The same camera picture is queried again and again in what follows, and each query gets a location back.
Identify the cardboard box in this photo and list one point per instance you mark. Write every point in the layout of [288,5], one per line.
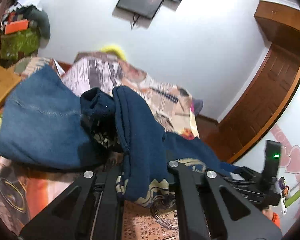
[1,87]

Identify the pink heart wall sticker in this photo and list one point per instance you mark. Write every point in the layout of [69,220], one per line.
[293,157]

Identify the person's right forearm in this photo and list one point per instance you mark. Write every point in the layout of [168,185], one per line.
[273,218]

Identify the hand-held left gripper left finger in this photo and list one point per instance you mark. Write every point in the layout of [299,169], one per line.
[110,187]

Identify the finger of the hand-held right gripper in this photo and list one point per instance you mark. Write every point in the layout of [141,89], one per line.
[233,170]

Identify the yellow fluffy object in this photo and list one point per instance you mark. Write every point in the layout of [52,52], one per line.
[113,51]

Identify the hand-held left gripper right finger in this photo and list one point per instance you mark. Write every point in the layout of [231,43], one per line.
[178,178]

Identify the wooden overhead cabinet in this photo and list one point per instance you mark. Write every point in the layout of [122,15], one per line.
[282,22]

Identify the orange box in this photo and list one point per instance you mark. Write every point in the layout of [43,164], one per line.
[16,27]

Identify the wooden door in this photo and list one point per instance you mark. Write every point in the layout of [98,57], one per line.
[265,92]

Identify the newspaper print quilt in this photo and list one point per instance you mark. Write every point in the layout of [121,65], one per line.
[102,72]

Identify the navy blue patterned sweater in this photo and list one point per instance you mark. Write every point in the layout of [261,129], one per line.
[140,135]

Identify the black set-top box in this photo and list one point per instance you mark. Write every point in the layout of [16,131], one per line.
[140,1]

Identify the dark green cloth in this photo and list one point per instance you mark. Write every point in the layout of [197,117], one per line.
[41,25]

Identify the blue denim jeans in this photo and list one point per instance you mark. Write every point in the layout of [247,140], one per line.
[40,120]

